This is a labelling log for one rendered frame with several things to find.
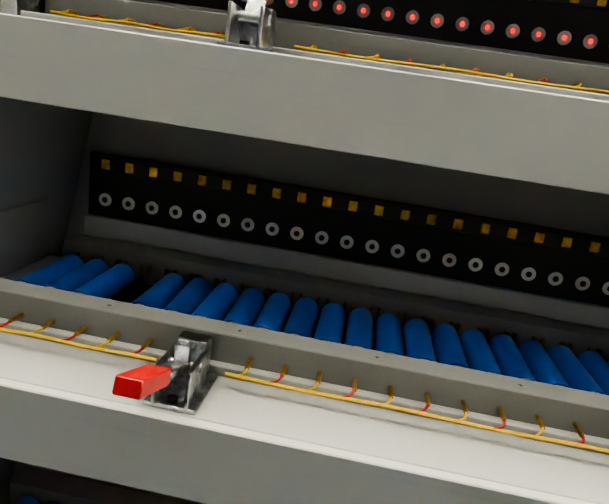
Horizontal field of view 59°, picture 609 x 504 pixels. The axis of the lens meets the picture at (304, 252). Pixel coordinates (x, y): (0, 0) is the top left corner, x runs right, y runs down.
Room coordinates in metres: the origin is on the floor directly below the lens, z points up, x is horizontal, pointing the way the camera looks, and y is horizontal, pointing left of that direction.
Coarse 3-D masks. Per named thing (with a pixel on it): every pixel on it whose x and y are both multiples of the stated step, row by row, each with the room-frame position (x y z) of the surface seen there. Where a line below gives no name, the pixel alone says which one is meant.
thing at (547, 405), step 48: (0, 288) 0.33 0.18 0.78; (48, 288) 0.34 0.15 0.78; (48, 336) 0.32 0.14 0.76; (96, 336) 0.33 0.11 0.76; (144, 336) 0.33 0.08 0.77; (240, 336) 0.32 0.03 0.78; (288, 336) 0.33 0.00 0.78; (336, 384) 0.32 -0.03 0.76; (384, 384) 0.31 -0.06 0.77; (432, 384) 0.31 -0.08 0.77; (480, 384) 0.30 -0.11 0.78; (528, 384) 0.31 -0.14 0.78; (576, 432) 0.30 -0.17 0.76
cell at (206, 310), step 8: (216, 288) 0.40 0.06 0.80; (224, 288) 0.39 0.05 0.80; (232, 288) 0.40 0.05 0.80; (208, 296) 0.38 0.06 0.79; (216, 296) 0.38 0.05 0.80; (224, 296) 0.38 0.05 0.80; (232, 296) 0.40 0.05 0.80; (200, 304) 0.37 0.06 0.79; (208, 304) 0.36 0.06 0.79; (216, 304) 0.37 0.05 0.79; (224, 304) 0.38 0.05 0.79; (232, 304) 0.40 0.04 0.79; (200, 312) 0.35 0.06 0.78; (208, 312) 0.35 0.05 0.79; (216, 312) 0.36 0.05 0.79; (224, 312) 0.37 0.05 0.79
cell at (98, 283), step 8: (120, 264) 0.41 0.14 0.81; (104, 272) 0.39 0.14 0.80; (112, 272) 0.39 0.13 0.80; (120, 272) 0.40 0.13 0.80; (128, 272) 0.41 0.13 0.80; (96, 280) 0.37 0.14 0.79; (104, 280) 0.38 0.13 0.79; (112, 280) 0.39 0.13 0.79; (120, 280) 0.39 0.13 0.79; (128, 280) 0.41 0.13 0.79; (80, 288) 0.36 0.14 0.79; (88, 288) 0.36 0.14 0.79; (96, 288) 0.37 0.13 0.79; (104, 288) 0.37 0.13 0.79; (112, 288) 0.38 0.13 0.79; (120, 288) 0.40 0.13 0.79; (96, 296) 0.36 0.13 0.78; (104, 296) 0.37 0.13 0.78
